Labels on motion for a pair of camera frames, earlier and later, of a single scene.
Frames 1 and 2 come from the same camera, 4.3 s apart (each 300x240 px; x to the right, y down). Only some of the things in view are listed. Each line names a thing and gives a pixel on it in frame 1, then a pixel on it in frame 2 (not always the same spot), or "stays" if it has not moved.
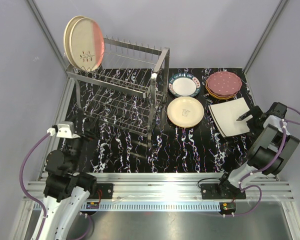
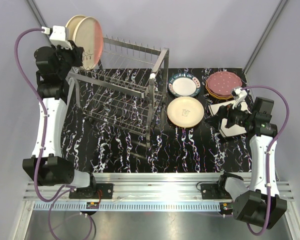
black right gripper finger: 248,113 → 214,120
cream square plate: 225,114 stays
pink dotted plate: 224,83 stays
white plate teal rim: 184,85 stays
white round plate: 185,112 stays
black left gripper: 93,129 → 76,53
